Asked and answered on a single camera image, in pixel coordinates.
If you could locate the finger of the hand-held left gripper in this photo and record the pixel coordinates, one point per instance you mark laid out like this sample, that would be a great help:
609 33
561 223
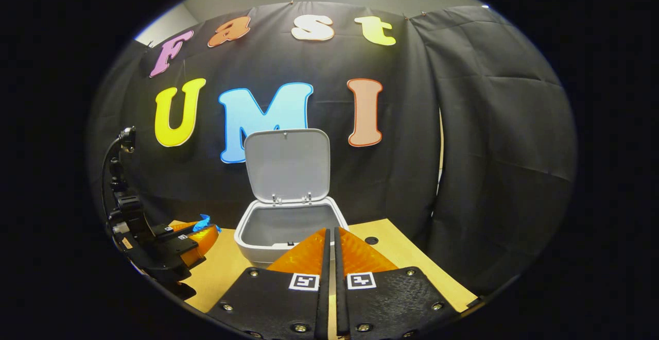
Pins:
198 244
172 229

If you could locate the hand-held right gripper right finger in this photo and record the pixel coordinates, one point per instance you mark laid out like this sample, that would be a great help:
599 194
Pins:
391 304

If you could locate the white desktop garbage bin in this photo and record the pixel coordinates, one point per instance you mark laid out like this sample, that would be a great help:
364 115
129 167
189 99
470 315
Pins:
288 165

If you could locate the blue paper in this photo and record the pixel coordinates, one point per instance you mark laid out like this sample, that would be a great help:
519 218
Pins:
203 224

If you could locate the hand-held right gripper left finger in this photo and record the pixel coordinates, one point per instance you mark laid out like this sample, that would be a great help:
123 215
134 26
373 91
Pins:
278 309

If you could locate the black backdrop cloth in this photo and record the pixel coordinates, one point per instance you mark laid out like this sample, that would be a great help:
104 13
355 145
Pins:
412 165

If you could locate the round black desk grommet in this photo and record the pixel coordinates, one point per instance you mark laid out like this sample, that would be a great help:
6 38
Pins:
371 240

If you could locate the wooden desktop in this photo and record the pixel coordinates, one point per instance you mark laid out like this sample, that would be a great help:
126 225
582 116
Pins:
406 268

